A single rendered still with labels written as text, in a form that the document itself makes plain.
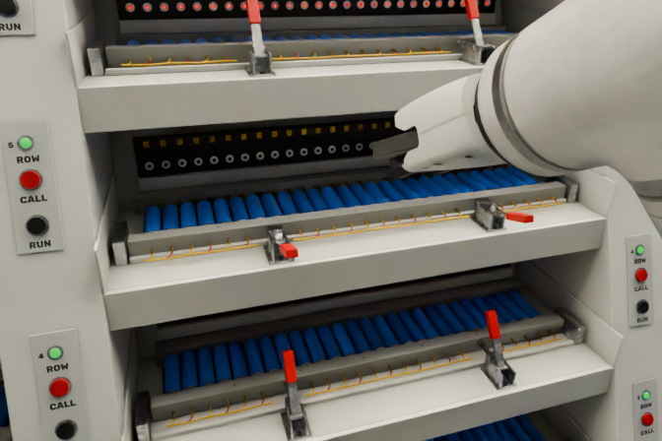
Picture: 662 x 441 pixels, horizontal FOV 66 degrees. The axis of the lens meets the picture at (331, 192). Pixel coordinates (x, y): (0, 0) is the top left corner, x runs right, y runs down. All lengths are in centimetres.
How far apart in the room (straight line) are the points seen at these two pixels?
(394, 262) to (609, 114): 40
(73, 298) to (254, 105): 26
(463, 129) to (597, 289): 51
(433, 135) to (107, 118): 34
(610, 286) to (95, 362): 62
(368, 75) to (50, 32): 31
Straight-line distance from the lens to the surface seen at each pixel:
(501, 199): 70
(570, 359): 79
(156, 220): 63
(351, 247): 59
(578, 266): 81
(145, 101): 54
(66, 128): 54
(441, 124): 32
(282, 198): 66
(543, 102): 26
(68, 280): 56
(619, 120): 24
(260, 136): 69
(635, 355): 83
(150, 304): 56
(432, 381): 70
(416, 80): 60
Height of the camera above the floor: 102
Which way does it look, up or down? 5 degrees down
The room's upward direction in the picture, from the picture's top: 5 degrees counter-clockwise
